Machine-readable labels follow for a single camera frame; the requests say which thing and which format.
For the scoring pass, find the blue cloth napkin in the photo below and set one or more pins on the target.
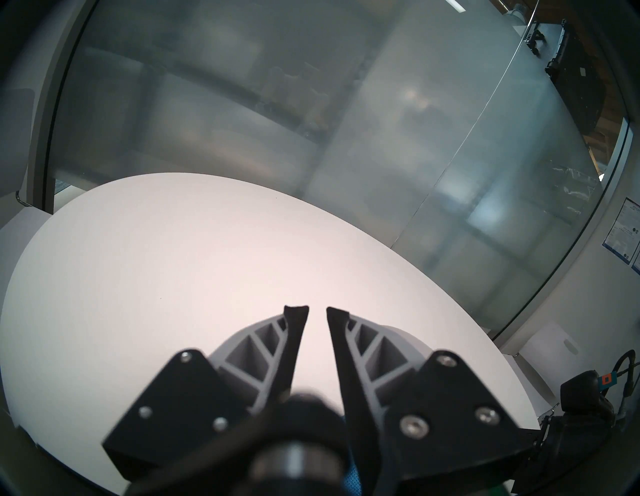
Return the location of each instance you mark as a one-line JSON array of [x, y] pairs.
[[352, 482]]

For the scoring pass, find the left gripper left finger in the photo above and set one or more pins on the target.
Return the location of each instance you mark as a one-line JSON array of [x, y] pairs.
[[180, 410]]

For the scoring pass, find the white plastic chair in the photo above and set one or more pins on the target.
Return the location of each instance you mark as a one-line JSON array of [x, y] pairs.
[[550, 350]]

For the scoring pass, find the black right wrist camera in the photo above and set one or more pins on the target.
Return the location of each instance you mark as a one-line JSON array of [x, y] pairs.
[[582, 392]]

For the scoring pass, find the black hard equipment case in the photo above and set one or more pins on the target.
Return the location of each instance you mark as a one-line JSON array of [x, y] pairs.
[[575, 80]]

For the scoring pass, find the white wall poster blue trim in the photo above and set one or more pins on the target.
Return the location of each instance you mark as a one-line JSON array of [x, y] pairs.
[[622, 230]]

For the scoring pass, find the white paper wall notice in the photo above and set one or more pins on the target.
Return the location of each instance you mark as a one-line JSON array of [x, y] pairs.
[[636, 262]]

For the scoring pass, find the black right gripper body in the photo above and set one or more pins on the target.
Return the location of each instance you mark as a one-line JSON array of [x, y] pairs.
[[570, 445]]

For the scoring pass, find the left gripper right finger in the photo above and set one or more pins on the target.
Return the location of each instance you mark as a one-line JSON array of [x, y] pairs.
[[435, 415]]

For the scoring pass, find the linear ceiling light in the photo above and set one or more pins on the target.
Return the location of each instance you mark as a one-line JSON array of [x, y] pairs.
[[456, 5]]

